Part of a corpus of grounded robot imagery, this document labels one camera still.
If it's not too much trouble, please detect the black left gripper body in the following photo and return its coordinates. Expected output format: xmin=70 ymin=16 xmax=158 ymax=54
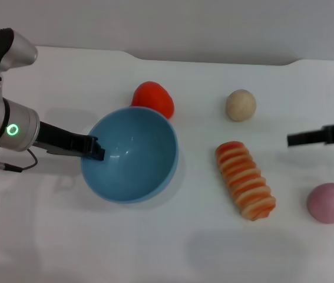
xmin=34 ymin=121 xmax=96 ymax=159

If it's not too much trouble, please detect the blue bowl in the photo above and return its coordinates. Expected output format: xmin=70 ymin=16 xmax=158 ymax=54
xmin=80 ymin=106 xmax=180 ymax=204

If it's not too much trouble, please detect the pink toy peach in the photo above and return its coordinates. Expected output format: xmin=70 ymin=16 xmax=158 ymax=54
xmin=306 ymin=182 xmax=334 ymax=224

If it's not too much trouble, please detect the orange striped bread loaf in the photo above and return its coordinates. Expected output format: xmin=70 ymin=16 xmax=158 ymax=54
xmin=215 ymin=141 xmax=276 ymax=221

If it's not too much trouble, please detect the beige round bun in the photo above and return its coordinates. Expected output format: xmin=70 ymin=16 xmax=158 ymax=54
xmin=225 ymin=89 xmax=257 ymax=122

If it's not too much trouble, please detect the red toy fruit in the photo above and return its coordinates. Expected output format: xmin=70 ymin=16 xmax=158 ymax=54
xmin=130 ymin=81 xmax=175 ymax=120

